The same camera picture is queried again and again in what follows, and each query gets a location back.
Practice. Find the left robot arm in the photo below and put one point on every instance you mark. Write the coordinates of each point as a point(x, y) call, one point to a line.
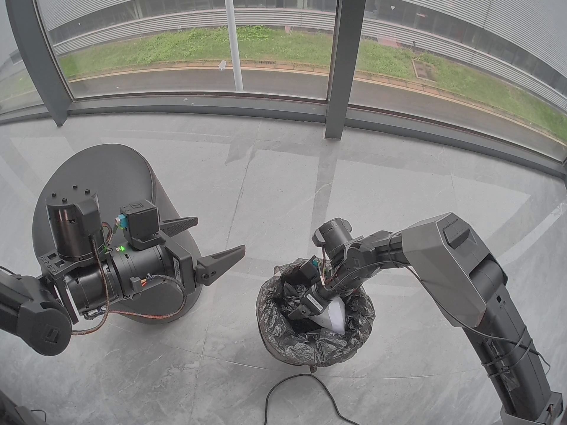
point(31, 308)

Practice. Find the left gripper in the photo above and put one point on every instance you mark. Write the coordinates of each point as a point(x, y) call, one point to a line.
point(146, 270)

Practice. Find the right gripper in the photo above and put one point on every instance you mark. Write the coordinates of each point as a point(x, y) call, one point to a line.
point(323, 297)

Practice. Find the window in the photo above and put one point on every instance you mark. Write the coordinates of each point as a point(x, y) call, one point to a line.
point(35, 38)

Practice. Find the black plastic bag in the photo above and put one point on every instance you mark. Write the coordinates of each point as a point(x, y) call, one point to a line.
point(283, 339)

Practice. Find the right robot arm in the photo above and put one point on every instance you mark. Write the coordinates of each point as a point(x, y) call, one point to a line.
point(456, 272)

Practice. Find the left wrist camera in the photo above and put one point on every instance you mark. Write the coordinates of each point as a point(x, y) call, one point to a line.
point(141, 222)

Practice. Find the white paper piece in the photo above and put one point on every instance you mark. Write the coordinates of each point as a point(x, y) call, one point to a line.
point(334, 319)

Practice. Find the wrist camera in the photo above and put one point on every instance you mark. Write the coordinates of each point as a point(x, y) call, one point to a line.
point(309, 273)
point(141, 222)

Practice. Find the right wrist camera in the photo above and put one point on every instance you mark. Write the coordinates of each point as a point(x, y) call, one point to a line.
point(309, 273)

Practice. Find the dark grey round chair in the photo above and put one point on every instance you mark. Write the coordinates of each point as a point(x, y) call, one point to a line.
point(119, 171)

